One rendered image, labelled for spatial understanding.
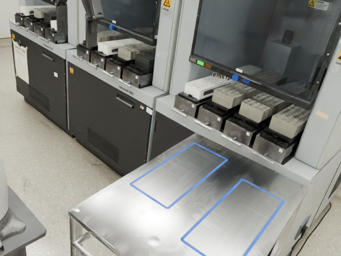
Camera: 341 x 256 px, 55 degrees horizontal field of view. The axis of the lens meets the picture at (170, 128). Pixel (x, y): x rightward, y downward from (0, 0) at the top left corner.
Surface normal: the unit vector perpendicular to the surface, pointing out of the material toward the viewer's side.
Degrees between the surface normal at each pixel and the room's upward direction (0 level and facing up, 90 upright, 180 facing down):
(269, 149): 90
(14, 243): 0
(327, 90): 90
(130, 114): 90
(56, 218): 0
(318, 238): 0
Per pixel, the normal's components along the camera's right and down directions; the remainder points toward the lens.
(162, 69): -0.68, 0.28
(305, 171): 0.13, -0.86
